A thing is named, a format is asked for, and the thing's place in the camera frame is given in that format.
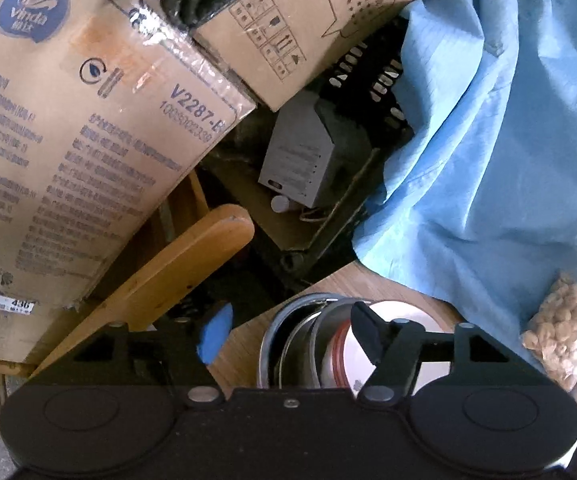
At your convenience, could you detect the clear bag of snacks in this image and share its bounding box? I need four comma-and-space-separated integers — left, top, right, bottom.
521, 222, 577, 393

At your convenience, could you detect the blue cloth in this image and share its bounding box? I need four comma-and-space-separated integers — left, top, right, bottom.
351, 0, 577, 356

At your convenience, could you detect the cardboard box blue logo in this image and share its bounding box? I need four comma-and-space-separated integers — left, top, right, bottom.
0, 0, 258, 366

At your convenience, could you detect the black plastic crate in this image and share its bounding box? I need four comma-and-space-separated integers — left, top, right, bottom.
313, 15, 416, 161

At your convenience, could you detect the white bowl red rim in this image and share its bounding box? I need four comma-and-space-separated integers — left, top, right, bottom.
321, 325, 356, 391
341, 300, 456, 395

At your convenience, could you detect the steel bowl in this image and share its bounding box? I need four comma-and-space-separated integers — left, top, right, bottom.
288, 297, 369, 390

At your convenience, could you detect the grey metal box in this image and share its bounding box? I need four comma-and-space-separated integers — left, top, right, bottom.
258, 91, 384, 211

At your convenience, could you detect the plain printed cardboard box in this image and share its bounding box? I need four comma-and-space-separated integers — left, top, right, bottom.
191, 0, 449, 113

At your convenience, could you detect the shiny steel plate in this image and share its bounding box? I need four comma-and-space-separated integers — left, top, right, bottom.
277, 300, 329, 390
257, 291, 364, 390

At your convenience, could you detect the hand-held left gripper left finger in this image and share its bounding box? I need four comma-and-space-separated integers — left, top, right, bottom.
23, 301, 234, 405

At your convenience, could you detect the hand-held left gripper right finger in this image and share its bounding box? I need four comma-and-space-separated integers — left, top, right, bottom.
349, 301, 544, 404

